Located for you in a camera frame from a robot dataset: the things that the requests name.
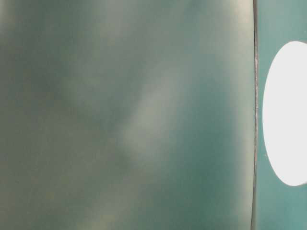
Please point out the white round bowl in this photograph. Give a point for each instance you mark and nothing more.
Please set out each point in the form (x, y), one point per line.
(284, 114)

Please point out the green table mat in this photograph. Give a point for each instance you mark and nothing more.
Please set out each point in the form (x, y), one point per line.
(276, 206)

